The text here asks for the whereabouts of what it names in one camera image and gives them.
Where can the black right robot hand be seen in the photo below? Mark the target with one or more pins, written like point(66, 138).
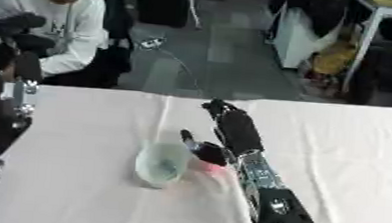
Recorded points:
point(238, 130)

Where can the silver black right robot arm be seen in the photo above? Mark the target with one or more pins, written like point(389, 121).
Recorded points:
point(288, 214)

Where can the white cabinet box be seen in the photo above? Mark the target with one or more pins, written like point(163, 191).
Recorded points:
point(296, 37)

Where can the small pink object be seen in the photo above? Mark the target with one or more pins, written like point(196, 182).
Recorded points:
point(208, 168)

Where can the person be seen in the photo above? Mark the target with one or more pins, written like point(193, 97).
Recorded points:
point(66, 23)

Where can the yellow bag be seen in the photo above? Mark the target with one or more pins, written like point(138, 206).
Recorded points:
point(333, 57)

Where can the small silver floor device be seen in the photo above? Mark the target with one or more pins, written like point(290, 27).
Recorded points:
point(151, 43)

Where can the black chair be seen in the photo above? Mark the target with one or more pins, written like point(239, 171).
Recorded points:
point(162, 0)

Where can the white metal frame table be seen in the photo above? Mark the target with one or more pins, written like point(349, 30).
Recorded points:
point(376, 17)

